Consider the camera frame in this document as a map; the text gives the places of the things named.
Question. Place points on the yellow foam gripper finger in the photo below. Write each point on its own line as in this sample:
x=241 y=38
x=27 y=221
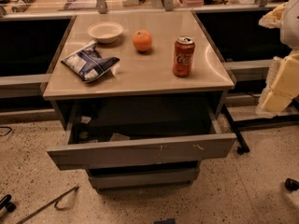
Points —
x=282 y=85
x=272 y=19

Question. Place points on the grey top drawer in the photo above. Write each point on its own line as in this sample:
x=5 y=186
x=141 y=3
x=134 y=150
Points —
x=144 y=151

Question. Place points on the grey drawer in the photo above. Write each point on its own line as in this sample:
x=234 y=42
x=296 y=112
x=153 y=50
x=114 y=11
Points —
x=144 y=151
x=148 y=175

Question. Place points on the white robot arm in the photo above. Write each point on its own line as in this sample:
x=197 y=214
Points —
x=289 y=29

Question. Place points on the grey lower drawer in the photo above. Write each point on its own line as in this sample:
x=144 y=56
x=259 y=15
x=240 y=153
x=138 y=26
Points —
x=148 y=175

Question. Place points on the grey drawer cabinet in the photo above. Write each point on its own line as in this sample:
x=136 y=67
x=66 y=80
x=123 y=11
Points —
x=140 y=97

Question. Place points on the black table leg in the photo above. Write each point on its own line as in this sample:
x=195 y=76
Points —
x=243 y=147

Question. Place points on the red cola can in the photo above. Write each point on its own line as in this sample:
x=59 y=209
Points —
x=183 y=54

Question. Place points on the black caster wheel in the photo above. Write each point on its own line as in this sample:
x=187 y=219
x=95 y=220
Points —
x=291 y=184

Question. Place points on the orange fruit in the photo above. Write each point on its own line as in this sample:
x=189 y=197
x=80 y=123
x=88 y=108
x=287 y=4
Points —
x=142 y=40

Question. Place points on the white bowl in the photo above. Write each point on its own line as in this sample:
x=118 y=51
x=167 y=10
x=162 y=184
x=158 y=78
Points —
x=105 y=32

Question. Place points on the blue white chip bag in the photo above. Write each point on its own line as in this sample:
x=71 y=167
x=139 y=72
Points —
x=88 y=64

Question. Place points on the metal rod on floor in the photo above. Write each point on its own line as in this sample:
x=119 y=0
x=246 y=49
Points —
x=53 y=202

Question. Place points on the black coiled tool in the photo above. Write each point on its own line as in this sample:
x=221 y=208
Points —
x=21 y=5

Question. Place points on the black object on floor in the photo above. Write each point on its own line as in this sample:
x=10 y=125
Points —
x=6 y=205

